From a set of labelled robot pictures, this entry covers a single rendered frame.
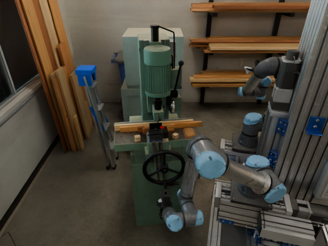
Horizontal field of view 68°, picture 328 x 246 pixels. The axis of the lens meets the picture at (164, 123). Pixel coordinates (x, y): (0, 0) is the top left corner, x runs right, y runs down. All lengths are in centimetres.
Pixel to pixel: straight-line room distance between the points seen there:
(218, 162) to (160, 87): 75
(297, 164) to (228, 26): 278
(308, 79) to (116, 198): 196
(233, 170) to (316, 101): 57
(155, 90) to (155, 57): 22
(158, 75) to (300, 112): 83
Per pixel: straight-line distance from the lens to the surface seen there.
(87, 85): 239
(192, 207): 134
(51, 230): 250
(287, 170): 164
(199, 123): 187
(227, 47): 351
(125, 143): 171
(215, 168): 103
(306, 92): 141
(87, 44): 409
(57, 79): 287
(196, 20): 390
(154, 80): 158
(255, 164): 138
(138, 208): 215
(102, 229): 237
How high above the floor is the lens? 189
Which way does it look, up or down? 31 degrees down
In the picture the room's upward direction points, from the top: straight up
